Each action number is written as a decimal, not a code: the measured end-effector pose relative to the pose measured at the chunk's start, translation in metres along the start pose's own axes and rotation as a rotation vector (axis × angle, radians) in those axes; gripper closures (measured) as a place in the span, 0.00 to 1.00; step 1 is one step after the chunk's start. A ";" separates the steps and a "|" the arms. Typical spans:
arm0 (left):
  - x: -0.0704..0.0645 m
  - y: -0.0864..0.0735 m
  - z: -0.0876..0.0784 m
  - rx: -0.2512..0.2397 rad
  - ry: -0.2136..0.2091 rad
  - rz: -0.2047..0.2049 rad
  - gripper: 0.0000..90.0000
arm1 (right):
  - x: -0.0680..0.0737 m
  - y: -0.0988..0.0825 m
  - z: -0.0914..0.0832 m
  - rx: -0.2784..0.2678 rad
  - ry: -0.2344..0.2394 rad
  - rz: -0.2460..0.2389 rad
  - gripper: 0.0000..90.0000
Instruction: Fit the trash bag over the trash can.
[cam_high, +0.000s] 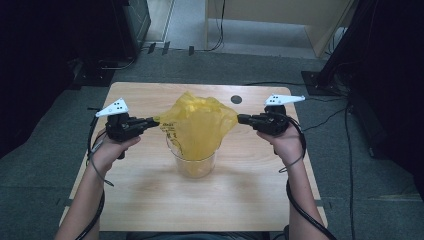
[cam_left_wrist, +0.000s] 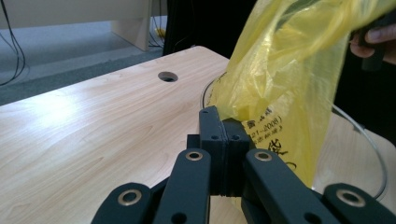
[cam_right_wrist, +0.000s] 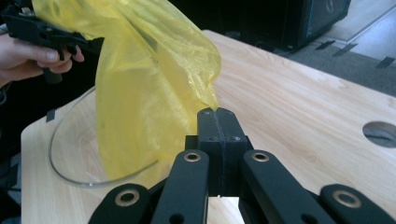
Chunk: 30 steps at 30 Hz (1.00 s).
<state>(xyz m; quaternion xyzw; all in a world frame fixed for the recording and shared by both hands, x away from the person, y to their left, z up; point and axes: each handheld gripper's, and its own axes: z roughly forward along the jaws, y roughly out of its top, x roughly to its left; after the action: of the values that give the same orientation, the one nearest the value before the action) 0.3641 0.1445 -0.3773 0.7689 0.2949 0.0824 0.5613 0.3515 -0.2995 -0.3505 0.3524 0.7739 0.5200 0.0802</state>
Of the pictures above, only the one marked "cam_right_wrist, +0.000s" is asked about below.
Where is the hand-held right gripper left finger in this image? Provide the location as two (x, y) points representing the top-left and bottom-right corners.
(185, 107), (223, 198)

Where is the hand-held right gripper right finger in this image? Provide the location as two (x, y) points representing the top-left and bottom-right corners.
(218, 107), (254, 198)

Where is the yellow plastic bag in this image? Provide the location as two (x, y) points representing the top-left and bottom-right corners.
(31, 0), (222, 189)

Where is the clear plastic bin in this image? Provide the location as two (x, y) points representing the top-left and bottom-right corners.
(48, 85), (161, 189)

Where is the angled black floor tape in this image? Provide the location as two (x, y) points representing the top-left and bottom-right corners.
(45, 108), (57, 123)

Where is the black cabinet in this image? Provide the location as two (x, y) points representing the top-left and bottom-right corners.
(167, 0), (353, 52)

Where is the black floor tape strip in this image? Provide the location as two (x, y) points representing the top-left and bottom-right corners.
(315, 39), (336, 51)
(332, 43), (358, 58)
(375, 56), (396, 70)

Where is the round black table grommet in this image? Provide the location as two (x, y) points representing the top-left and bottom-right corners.
(361, 120), (396, 149)

